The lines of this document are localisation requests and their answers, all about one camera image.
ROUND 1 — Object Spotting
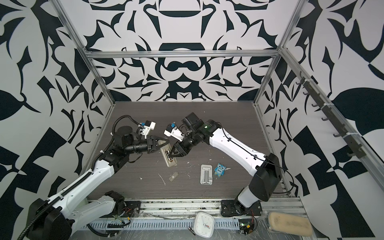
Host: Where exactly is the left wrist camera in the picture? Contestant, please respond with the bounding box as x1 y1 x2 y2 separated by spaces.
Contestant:
140 121 156 139

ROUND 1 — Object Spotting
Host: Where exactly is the beige sponge pad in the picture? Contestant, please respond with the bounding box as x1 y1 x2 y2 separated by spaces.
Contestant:
268 212 313 237

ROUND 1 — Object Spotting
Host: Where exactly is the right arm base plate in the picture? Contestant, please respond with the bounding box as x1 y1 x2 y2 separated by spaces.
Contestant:
221 200 263 218

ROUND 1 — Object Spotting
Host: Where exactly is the white remote control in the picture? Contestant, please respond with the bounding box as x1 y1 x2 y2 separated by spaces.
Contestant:
161 144 177 167

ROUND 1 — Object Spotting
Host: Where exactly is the small circuit board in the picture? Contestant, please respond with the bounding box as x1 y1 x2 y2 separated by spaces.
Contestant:
239 218 255 235

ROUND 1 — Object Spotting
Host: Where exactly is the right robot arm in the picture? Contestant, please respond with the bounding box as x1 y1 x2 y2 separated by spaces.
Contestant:
164 113 282 218

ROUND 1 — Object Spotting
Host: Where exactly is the silver metal phone stand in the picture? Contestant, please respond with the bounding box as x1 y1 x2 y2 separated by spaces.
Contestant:
200 165 213 186

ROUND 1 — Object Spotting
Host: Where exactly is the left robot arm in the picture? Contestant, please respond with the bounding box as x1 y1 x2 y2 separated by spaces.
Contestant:
18 126 170 240

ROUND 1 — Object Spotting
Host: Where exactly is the blue owl toy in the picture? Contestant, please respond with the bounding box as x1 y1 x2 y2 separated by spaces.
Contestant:
214 163 227 177

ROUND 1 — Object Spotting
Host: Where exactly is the remote battery cover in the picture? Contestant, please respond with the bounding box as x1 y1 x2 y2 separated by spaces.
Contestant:
169 172 179 182

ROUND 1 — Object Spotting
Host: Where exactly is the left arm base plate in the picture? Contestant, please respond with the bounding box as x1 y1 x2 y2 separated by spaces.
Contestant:
111 201 141 217

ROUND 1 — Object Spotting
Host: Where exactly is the white square clock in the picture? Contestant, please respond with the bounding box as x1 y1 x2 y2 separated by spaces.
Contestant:
193 212 215 239

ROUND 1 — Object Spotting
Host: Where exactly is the white slotted cable duct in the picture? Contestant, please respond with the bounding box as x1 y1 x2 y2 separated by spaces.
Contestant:
90 219 240 231

